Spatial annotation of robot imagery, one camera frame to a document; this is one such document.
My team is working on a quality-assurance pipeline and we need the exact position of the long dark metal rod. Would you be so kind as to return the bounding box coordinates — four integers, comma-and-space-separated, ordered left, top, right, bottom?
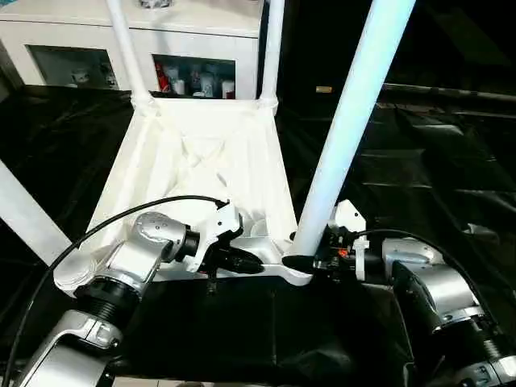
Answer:
382, 83, 516, 104

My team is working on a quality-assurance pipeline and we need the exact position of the white plastic table top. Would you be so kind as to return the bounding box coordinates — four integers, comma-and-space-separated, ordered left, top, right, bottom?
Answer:
52, 96, 315, 299

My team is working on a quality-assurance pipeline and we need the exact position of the white glass-door cabinet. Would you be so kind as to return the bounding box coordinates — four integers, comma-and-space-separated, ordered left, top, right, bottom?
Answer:
0, 0, 267, 100

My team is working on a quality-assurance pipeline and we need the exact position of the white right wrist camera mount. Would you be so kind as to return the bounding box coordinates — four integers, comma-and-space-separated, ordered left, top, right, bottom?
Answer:
328, 199, 371, 279

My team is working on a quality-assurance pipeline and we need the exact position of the white plastic table leg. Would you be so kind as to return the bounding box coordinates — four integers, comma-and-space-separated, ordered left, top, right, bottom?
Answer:
292, 0, 416, 259
105, 0, 152, 106
0, 160, 73, 267
260, 0, 287, 110

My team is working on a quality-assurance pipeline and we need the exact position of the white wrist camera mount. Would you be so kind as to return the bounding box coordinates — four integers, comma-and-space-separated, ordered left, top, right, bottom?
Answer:
187, 199, 245, 273
328, 199, 371, 279

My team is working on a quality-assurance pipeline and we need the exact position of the black plastic table mat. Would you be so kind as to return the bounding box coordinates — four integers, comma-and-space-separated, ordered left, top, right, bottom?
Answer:
0, 84, 516, 382

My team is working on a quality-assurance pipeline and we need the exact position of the red cabinet item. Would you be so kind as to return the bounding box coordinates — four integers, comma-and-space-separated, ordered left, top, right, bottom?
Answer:
156, 63, 171, 93

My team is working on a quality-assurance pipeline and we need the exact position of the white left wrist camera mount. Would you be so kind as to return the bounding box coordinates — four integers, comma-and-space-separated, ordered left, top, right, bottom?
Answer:
187, 199, 245, 273

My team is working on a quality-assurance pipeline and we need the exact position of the large black backdrop sheet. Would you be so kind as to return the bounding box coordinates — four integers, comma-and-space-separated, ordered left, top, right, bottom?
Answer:
264, 0, 516, 94

